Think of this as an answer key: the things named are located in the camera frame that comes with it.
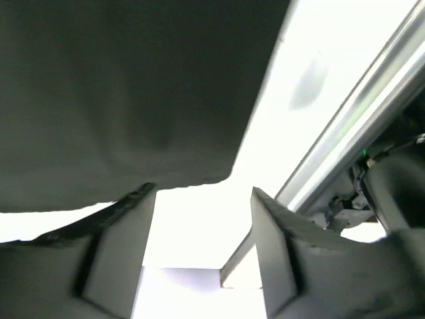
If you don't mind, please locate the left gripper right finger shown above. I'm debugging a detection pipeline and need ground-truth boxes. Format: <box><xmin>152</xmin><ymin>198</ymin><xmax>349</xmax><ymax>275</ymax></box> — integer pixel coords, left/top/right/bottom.
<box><xmin>251</xmin><ymin>188</ymin><xmax>424</xmax><ymax>318</ymax></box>

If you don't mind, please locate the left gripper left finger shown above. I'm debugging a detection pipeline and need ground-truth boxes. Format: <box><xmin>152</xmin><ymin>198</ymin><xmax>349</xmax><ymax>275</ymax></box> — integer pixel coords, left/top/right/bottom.
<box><xmin>1</xmin><ymin>183</ymin><xmax>156</xmax><ymax>318</ymax></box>

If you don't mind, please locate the black long sleeve shirt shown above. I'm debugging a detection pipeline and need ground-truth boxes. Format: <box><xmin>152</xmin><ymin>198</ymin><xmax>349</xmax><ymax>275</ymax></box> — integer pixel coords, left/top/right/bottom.
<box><xmin>1</xmin><ymin>1</ymin><xmax>289</xmax><ymax>213</ymax></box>

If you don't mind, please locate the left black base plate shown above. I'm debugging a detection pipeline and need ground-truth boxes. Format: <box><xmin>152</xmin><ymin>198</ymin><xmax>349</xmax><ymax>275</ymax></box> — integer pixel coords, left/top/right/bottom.
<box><xmin>311</xmin><ymin>92</ymin><xmax>425</xmax><ymax>237</ymax></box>

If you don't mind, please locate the aluminium table edge rail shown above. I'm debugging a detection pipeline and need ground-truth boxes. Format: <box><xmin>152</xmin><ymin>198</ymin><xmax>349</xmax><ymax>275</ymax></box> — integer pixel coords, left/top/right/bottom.
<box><xmin>220</xmin><ymin>0</ymin><xmax>425</xmax><ymax>288</ymax></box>

